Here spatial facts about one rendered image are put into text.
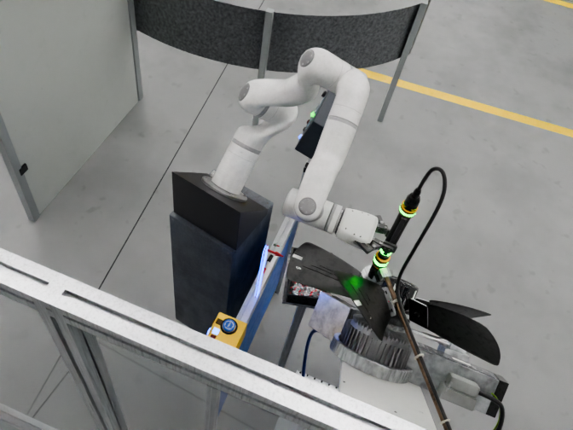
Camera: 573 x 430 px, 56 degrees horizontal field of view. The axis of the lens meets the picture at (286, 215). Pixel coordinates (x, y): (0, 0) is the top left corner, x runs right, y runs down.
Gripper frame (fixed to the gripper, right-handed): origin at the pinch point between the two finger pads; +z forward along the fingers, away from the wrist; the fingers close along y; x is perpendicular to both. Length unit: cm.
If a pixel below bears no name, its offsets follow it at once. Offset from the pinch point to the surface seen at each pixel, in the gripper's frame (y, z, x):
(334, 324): 7.0, -4.8, -44.8
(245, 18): -157, -108, -58
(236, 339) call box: 28, -32, -39
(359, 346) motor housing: 17.7, 3.9, -31.9
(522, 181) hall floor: -209, 92, -147
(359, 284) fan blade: 11.8, -3.8, -8.6
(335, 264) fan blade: -4.8, -11.9, -28.1
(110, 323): 73, -35, 59
